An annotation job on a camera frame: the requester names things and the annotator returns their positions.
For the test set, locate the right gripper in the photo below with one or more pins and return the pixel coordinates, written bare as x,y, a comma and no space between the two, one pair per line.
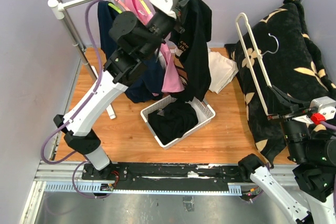
293,102

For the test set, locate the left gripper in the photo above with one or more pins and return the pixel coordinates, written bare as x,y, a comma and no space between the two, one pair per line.
182,3

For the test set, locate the black t shirt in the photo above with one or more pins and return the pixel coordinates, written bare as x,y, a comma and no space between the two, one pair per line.
191,53
173,121

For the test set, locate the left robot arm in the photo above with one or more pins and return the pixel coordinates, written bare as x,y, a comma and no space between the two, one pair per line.
136,42

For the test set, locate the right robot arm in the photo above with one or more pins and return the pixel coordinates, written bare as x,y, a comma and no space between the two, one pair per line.
315,159

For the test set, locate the yellow hanger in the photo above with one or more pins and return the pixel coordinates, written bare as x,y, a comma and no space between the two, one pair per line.
145,7

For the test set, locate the white t shirt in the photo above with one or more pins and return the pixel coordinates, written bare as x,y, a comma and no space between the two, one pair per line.
135,7

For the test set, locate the pink white hanger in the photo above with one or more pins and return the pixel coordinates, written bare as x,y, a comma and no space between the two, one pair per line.
120,5

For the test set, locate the green hanger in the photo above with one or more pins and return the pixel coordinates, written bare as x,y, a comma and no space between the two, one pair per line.
114,7

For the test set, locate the pink t shirt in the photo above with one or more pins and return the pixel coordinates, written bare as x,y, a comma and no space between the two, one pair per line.
171,80

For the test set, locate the navy blue t shirt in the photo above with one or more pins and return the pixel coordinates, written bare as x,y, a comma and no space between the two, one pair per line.
148,85

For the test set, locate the black floral blanket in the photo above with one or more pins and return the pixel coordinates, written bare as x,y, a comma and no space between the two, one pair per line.
294,65

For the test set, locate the folded cream cloth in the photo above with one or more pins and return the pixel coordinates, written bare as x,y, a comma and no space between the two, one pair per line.
222,70

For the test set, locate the white plastic basket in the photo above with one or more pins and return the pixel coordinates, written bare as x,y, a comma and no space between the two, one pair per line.
204,112

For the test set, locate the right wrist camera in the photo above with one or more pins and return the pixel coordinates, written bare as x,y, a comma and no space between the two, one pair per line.
321,110

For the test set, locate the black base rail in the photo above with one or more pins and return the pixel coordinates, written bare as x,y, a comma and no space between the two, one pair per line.
168,176

